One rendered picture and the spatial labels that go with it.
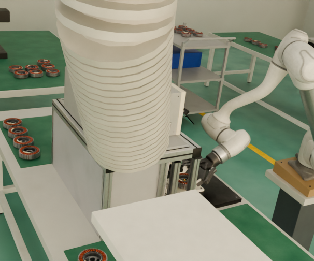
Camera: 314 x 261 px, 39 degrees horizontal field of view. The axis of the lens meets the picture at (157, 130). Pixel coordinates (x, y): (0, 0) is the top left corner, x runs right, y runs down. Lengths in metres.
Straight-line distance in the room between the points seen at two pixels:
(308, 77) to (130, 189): 0.87
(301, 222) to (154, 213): 1.50
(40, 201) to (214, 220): 1.04
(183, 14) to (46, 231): 6.81
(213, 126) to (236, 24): 6.89
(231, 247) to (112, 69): 0.74
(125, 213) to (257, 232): 0.94
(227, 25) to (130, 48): 8.45
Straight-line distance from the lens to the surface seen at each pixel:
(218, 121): 2.32
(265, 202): 3.76
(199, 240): 1.20
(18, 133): 2.65
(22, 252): 2.68
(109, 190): 1.74
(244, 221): 2.13
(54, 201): 2.11
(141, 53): 0.58
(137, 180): 1.80
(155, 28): 0.57
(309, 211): 2.64
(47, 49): 4.49
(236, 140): 2.28
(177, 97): 1.88
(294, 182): 2.51
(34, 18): 7.25
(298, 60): 1.94
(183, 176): 2.26
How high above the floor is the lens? 1.94
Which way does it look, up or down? 25 degrees down
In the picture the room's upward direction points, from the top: 7 degrees clockwise
